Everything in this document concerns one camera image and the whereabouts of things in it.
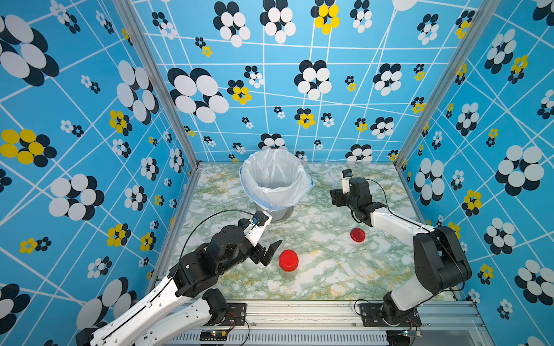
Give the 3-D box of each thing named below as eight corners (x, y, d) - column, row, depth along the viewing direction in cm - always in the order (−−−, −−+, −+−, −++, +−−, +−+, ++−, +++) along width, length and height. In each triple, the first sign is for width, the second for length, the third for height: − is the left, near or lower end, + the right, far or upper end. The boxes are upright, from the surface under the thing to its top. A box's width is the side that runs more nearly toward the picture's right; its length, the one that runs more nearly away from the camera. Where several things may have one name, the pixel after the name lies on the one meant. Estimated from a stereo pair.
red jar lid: (351, 241, 93) (353, 239, 91) (349, 230, 96) (350, 228, 94) (364, 241, 93) (366, 239, 91) (361, 230, 96) (363, 228, 94)
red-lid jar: (279, 279, 83) (278, 268, 73) (279, 262, 87) (278, 249, 78) (297, 279, 83) (299, 268, 73) (296, 261, 87) (298, 249, 77)
